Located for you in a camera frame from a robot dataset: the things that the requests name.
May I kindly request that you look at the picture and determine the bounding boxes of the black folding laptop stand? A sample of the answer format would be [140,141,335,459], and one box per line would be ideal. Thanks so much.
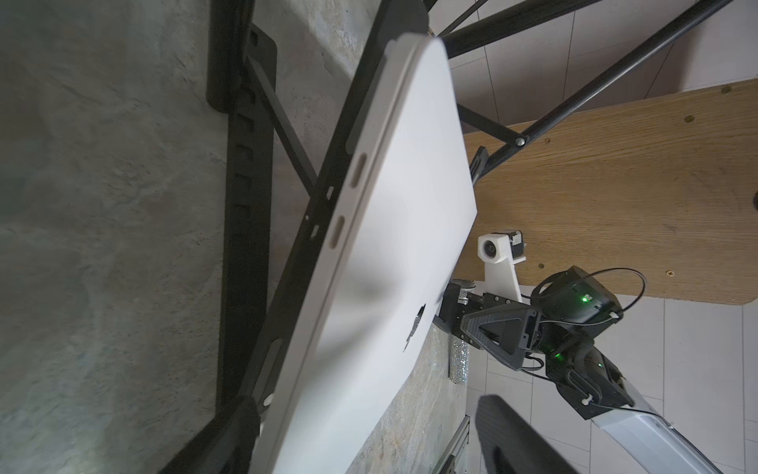
[206,1,430,413]

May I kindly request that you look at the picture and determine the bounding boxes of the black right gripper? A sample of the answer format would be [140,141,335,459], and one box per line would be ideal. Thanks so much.
[434,282,541,371]

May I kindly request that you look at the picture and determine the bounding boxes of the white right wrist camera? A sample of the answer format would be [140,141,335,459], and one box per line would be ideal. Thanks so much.
[477,230,526,303]

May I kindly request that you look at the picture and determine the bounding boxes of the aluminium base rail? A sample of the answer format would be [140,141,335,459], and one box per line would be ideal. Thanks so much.
[432,415,471,474]

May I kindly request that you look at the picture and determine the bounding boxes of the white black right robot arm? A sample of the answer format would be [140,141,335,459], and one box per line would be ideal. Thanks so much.
[434,266,718,473]

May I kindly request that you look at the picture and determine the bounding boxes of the black perforated music stand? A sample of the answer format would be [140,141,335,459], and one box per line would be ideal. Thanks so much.
[422,0,735,185]

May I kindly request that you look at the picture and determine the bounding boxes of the wooden shelf cabinet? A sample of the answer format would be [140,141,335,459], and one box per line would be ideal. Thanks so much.
[455,80,757,305]

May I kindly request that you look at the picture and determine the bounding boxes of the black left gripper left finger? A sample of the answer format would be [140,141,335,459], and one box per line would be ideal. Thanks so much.
[160,396,261,473]

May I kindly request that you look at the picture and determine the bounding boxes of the silver laptop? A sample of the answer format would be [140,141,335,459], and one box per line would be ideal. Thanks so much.
[251,33,477,473]

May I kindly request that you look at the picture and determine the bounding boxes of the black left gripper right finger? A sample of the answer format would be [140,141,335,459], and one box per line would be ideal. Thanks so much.
[475,395,576,474]

